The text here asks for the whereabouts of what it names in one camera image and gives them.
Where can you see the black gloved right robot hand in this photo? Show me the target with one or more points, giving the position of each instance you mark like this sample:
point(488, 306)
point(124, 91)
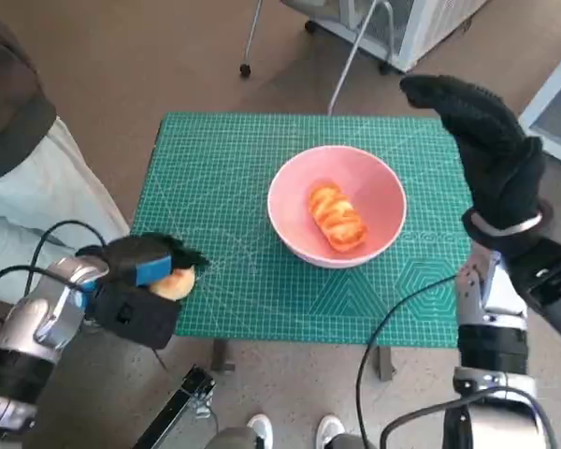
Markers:
point(500, 168)

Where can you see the white shoe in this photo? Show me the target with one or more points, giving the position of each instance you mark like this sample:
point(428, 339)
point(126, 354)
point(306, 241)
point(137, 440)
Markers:
point(261, 428)
point(329, 428)

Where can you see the round toy bread bun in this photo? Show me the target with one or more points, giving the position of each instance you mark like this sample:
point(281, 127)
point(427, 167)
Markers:
point(177, 285)

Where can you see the grey leg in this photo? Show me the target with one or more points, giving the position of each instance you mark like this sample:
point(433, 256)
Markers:
point(234, 439)
point(350, 442)

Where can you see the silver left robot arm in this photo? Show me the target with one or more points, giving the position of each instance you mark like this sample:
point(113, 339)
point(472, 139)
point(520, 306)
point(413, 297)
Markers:
point(33, 322)

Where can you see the green cutting mat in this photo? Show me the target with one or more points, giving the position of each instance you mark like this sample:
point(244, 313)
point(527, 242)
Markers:
point(243, 299)

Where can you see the white vent panel unit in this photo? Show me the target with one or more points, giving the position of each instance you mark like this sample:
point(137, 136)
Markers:
point(556, 112)

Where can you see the black metal stand bar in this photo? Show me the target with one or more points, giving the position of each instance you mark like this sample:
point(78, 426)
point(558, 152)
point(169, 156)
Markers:
point(194, 381)

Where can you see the white cabinet on casters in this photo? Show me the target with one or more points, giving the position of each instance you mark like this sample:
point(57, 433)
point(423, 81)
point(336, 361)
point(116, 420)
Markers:
point(430, 28)

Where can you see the dark table leg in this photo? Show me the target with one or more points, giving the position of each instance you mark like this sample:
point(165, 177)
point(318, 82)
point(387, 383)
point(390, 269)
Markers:
point(223, 356)
point(386, 364)

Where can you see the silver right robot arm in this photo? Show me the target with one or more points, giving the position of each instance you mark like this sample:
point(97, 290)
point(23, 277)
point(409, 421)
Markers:
point(491, 346)

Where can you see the long toy bread loaf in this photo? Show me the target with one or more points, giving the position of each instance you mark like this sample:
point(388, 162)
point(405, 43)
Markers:
point(336, 217)

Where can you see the pink bowl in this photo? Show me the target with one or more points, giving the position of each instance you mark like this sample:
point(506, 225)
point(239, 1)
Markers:
point(290, 206)

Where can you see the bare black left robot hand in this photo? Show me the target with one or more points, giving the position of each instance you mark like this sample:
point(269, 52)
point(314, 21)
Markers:
point(135, 257)

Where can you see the person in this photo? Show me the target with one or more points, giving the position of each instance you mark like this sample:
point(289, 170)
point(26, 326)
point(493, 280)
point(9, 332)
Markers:
point(9, 117)

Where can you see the silver chair frame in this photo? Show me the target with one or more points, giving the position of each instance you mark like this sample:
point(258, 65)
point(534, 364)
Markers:
point(245, 70)

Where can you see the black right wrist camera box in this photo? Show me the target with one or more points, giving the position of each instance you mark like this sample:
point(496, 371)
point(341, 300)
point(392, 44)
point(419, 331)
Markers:
point(551, 290)

